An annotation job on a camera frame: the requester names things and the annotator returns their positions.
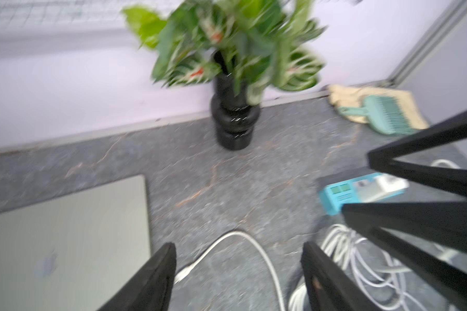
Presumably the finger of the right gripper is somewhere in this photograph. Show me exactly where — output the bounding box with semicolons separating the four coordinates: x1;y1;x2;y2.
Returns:
367;110;467;198
341;202;467;310

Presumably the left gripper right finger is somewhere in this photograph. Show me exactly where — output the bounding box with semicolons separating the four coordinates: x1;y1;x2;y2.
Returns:
301;242;379;311

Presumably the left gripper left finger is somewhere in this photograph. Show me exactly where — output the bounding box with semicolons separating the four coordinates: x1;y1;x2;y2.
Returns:
99;242;176;311

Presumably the white charger cable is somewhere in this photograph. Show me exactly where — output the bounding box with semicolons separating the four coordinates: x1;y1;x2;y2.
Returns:
174;224;426;310

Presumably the white tall charger brick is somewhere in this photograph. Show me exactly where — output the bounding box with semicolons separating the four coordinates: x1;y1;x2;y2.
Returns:
367;174;409;202

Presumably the teal power strip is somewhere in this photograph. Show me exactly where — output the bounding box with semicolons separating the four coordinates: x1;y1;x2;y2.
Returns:
319;172;405;216

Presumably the far silver laptop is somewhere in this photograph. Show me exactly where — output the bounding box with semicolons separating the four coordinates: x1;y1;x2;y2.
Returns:
0;175;151;310

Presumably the beige work glove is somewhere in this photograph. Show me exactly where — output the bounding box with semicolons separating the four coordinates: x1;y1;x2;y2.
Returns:
327;84;429;130

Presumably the green hand brush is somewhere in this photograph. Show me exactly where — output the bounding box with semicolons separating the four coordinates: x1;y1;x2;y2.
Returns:
337;95;416;136

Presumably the potted green plant black vase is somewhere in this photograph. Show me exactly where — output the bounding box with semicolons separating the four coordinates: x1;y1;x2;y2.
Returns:
122;1;324;150

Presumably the white power strip cord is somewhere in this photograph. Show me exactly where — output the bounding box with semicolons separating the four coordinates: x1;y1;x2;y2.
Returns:
429;158;462;170

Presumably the white wire wall shelf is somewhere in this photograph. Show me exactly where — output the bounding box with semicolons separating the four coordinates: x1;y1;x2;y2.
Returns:
0;0;180;30

